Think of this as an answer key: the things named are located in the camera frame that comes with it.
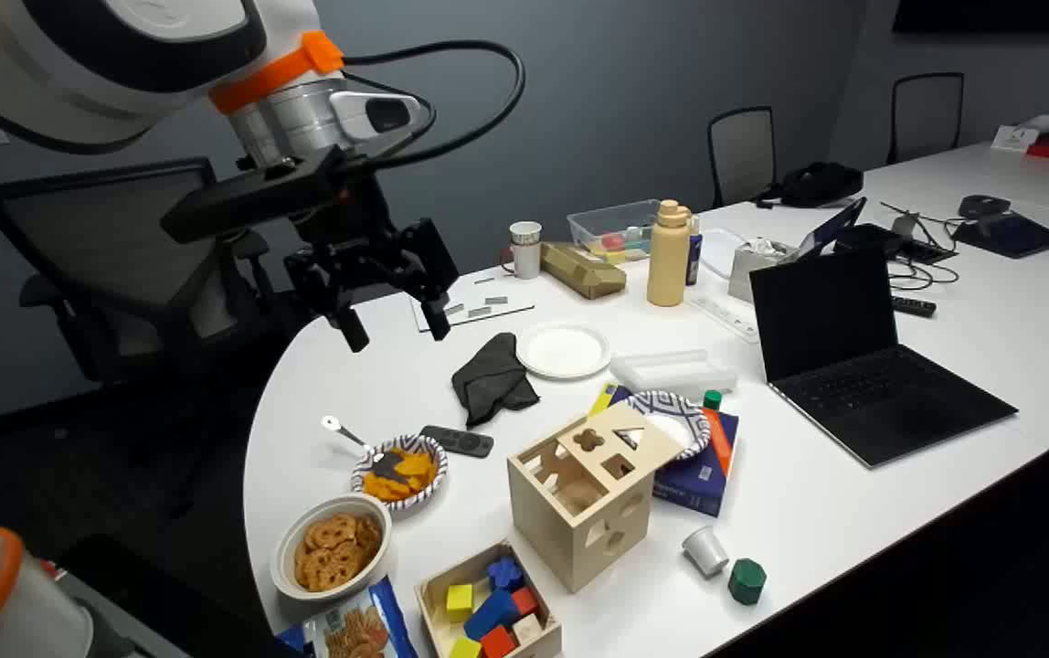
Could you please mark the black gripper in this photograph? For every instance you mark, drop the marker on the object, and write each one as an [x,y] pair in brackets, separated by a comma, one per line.
[354,241]

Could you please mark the small grey remote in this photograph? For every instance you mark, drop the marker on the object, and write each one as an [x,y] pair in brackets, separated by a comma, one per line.
[464,445]

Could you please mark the white orange robot arm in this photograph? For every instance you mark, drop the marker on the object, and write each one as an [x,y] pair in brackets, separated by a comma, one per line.
[100,73]

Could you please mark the white cup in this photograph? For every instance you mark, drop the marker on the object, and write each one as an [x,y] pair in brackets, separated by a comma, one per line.
[525,248]

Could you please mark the blue striped bowl with chips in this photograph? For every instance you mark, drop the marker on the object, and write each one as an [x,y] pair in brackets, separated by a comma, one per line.
[404,473]

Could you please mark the white round plate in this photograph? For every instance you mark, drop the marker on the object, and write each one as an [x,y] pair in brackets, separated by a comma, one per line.
[566,351]

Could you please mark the tan rectangular block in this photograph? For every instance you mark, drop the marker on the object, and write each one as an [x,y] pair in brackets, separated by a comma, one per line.
[583,272]

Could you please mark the black mesh office chair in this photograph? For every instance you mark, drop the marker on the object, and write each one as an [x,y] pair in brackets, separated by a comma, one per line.
[132,302]

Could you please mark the clear plastic container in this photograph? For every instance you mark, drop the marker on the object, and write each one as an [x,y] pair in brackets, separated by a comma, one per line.
[616,232]

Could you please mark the white bowl with pretzels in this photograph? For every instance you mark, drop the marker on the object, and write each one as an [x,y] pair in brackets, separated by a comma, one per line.
[330,550]

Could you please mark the tan plastic bottle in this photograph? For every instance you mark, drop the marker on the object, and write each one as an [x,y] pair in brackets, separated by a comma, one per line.
[670,248]

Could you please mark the wooden shape sorter box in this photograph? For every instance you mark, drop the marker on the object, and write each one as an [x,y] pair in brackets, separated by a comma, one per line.
[583,495]

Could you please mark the blue patterned paper plate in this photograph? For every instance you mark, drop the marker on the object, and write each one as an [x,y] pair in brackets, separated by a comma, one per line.
[676,417]

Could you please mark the wooden tray of coloured blocks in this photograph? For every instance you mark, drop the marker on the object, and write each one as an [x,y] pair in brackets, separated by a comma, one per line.
[489,607]

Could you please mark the blue snack packet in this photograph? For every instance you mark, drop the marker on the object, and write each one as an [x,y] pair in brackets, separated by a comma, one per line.
[361,626]

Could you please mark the blue book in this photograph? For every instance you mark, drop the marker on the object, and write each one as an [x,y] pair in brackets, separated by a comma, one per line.
[700,480]

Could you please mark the grey office chair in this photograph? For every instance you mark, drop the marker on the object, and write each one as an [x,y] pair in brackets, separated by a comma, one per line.
[926,116]
[742,152]

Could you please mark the grey cylinder block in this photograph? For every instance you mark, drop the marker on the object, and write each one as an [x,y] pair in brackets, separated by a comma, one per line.
[703,550]

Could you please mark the black bag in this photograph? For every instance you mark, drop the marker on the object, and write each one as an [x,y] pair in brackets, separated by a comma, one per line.
[815,183]

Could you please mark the black laptop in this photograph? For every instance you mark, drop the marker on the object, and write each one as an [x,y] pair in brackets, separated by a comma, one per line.
[831,350]

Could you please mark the green cylinder block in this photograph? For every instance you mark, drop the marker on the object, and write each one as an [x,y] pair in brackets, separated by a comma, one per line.
[748,583]

